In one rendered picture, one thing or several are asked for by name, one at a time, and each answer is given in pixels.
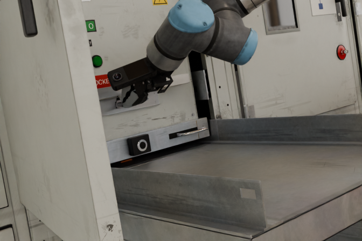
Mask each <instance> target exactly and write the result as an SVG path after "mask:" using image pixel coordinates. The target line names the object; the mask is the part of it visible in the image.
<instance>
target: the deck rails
mask: <svg viewBox="0 0 362 241"><path fill-rule="evenodd" d="M216 122H217V129H218V135H219V141H215V142H213V143H212V144H251V145H330V146H362V114H338V115H313V116H287V117H262V118H236V119H216ZM111 170H112V176H113V183H114V188H115V195H116V200H117V203H118V204H123V205H129V206H132V207H138V208H143V209H149V210H154V211H160V212H165V213H169V214H175V215H180V216H186V217H191V218H197V219H202V220H206V221H211V222H217V223H222V224H228V225H233V226H239V227H243V228H248V229H254V230H260V231H266V230H268V229H271V228H273V227H275V226H277V225H279V224H281V223H283V220H282V219H275V218H269V217H266V211H265V207H264V200H263V193H262V186H261V180H250V179H237V178H225V177H218V176H206V175H193V174H181V173H169V172H157V171H144V170H137V169H125V168H113V167H111ZM242 188H244V189H254V190H255V195H256V199H252V198H247V197H242V190H241V189H242Z"/></svg>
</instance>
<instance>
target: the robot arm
mask: <svg viewBox="0 0 362 241"><path fill-rule="evenodd" d="M267 1H269V0H179V1H178V2H177V3H176V4H175V5H174V7H172V8H171V10H170V11H169V13H168V15H167V17H166V18H165V20H164V22H163V23H162V24H161V26H160V27H159V29H158V30H157V32H156V34H155V35H154V37H153V38H152V40H151V41H150V42H149V44H148V45H147V57H145V58H143V59H140V60H137V61H135V62H132V63H130V64H127V65H125V66H122V67H120V68H117V69H114V70H111V71H109V72H108V74H107V76H108V80H109V82H110V85H111V87H112V89H113V90H114V91H118V90H120V89H122V97H121V102H122V105H123V107H124V108H131V107H134V106H137V105H139V104H142V103H144V102H145V101H147V100H148V99H149V97H148V93H149V92H152V91H157V90H158V89H159V88H160V90H159V91H158V92H157V93H158V94H159V93H164V92H165V91H166V90H167V89H168V87H169V86H170V85H171V83H172V82H173V79H172V77H171V74H172V73H173V72H174V70H176V69H177V68H178V67H179V66H180V65H181V63H182V62H183V61H184V60H185V58H186V57H187V56H188V54H189V53H190V52H191V51H196V52H199V53H202V54H205V55H208V56H212V57H214V58H217V59H220V60H224V61H227V62H230V63H231V64H236V65H240V66H242V65H245V64H246V63H247V62H248V61H249V60H250V59H251V58H252V56H253V55H254V53H255V50H256V47H257V43H258V34H257V32H256V31H255V30H253V29H252V28H247V27H245V25H244V23H243V21H242V18H243V17H245V16H247V15H248V14H250V13H251V12H252V11H253V10H254V9H256V8H258V7H259V6H261V5H262V4H264V3H265V2H267ZM166 78H168V79H170V80H168V81H167V80H166ZM165 85H168V86H167V87H166V88H165V89H163V87H164V86H165ZM162 89H163V90H162ZM128 97H129V98H128Z"/></svg>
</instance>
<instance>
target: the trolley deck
mask: <svg viewBox="0 0 362 241"><path fill-rule="evenodd" d="M128 169H137V170H144V171H157V172H169V173H181V174H193V175H206V176H218V177H225V178H237V179H250V180H261V186H262V193H263V200H264V207H265V211H266V217H269V218H275V219H282V220H283V223H281V224H279V225H277V226H275V227H273V228H271V229H268V230H266V231H260V230H254V229H248V228H243V227H239V226H233V225H228V224H222V223H217V222H211V221H206V220H202V219H197V218H191V217H186V216H180V215H175V214H169V213H165V212H160V211H154V210H149V209H143V208H138V207H132V206H129V205H123V204H118V203H117V206H118V210H119V217H120V222H121V229H122V234H123V240H126V241H325V240H327V239H329V238H331V237H332V236H334V235H336V234H338V233H340V232H342V231H343V230H345V229H347V228H349V227H350V226H352V225H354V224H356V223H358V222H359V221H361V220H362V146H330V145H251V144H211V145H207V146H203V147H200V148H196V149H194V150H190V151H186V152H183V153H180V154H176V155H172V156H170V157H166V158H163V159H159V160H156V161H152V162H149V163H146V164H142V165H139V166H135V167H132V168H128Z"/></svg>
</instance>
